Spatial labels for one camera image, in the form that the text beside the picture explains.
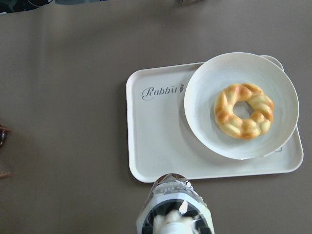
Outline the tea bottle carried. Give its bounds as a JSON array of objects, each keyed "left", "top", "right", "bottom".
[{"left": 136, "top": 174, "right": 215, "bottom": 234}]

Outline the cream serving tray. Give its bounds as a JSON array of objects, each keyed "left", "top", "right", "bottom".
[{"left": 126, "top": 62, "right": 303, "bottom": 183}]

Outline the braided donut pastry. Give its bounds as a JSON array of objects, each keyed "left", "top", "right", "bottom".
[{"left": 214, "top": 83, "right": 274, "bottom": 140}]

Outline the white plate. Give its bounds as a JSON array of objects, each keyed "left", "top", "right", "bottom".
[{"left": 184, "top": 52, "right": 299, "bottom": 160}]

